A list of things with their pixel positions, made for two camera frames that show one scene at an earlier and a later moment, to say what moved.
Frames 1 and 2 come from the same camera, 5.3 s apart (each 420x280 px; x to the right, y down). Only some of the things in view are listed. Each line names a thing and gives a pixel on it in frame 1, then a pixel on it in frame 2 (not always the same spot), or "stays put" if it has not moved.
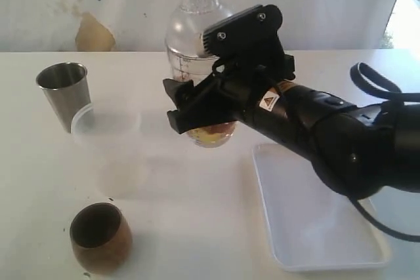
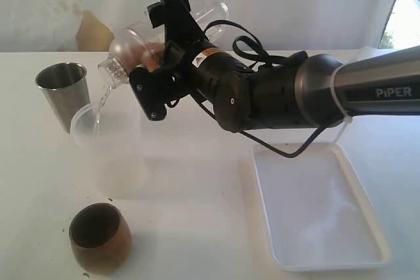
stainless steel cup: [66, 86] stays put
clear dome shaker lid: [200, 11] -> [128, 49]
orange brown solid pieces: [213, 134] -> [148, 54]
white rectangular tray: [310, 226] stays put
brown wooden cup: [102, 237] stays put
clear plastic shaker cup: [195, 67] -> [208, 7]
